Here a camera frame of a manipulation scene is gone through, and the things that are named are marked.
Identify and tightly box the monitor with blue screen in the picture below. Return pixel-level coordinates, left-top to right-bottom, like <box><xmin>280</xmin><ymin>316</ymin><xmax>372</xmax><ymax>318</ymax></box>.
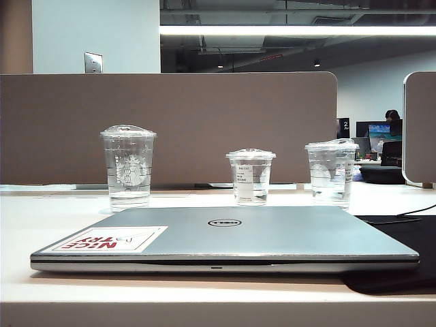
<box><xmin>367</xmin><ymin>123</ymin><xmax>391</xmax><ymax>153</ymax></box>

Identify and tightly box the short clear cup white label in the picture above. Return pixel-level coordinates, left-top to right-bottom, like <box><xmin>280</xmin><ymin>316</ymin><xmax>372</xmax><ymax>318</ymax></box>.
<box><xmin>225</xmin><ymin>148</ymin><xmax>277</xmax><ymax>206</ymax></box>

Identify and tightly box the black mouse pad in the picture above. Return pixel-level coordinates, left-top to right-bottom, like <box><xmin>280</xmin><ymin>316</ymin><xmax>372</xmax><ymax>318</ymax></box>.
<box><xmin>340</xmin><ymin>214</ymin><xmax>436</xmax><ymax>294</ymax></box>

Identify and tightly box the brown divider with white edge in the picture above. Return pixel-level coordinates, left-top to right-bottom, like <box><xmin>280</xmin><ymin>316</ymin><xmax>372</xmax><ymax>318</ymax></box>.
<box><xmin>401</xmin><ymin>70</ymin><xmax>436</xmax><ymax>190</ymax></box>

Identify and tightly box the black sign with number two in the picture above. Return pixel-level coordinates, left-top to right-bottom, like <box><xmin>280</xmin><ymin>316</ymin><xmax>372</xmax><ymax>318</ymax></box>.
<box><xmin>336</xmin><ymin>117</ymin><xmax>351</xmax><ymax>140</ymax></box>

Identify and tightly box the black office chair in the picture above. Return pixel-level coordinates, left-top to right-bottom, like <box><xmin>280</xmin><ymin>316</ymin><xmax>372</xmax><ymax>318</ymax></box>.
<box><xmin>380</xmin><ymin>140</ymin><xmax>403</xmax><ymax>167</ymax></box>

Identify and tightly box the clear cup with tilted lid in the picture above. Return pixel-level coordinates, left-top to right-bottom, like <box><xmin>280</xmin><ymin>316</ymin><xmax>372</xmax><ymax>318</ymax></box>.
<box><xmin>304</xmin><ymin>138</ymin><xmax>360</xmax><ymax>209</ymax></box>

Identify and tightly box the wide brown desk divider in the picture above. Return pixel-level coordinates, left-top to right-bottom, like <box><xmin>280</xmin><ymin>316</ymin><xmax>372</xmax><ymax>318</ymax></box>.
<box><xmin>0</xmin><ymin>71</ymin><xmax>339</xmax><ymax>187</ymax></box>

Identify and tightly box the metal wall switch plate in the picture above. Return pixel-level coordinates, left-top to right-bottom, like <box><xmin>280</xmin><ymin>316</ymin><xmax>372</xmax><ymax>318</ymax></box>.
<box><xmin>84</xmin><ymin>51</ymin><xmax>104</xmax><ymax>74</ymax></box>

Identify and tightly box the tall clear Starbucks cup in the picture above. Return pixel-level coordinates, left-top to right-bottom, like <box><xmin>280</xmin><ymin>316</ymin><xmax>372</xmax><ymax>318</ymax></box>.
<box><xmin>99</xmin><ymin>124</ymin><xmax>159</xmax><ymax>213</ymax></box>

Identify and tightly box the black round cushion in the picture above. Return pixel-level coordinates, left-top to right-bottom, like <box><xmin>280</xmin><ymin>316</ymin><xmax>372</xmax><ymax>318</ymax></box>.
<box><xmin>359</xmin><ymin>165</ymin><xmax>406</xmax><ymax>185</ymax></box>

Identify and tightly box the silver Dell laptop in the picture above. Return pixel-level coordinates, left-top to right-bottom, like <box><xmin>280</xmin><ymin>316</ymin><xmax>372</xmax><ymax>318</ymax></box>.
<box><xmin>29</xmin><ymin>205</ymin><xmax>420</xmax><ymax>274</ymax></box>

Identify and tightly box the black cable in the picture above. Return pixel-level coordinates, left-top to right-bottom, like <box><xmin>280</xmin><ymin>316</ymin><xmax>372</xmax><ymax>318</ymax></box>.
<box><xmin>367</xmin><ymin>203</ymin><xmax>436</xmax><ymax>225</ymax></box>

